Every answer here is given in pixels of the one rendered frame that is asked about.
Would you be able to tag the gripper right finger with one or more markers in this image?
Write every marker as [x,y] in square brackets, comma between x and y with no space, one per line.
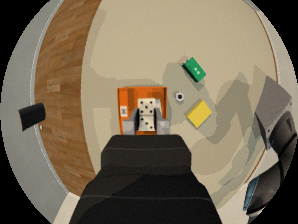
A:
[160,125]

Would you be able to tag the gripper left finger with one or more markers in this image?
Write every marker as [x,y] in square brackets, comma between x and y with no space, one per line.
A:
[131,125]

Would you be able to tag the white domino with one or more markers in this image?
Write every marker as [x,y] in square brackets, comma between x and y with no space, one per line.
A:
[146,108]
[158,104]

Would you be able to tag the orange three-compartment bin rack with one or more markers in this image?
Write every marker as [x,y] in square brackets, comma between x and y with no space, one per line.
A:
[127,97]

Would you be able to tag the yellow sticky note pad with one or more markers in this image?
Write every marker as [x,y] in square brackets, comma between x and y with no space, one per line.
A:
[199,113]

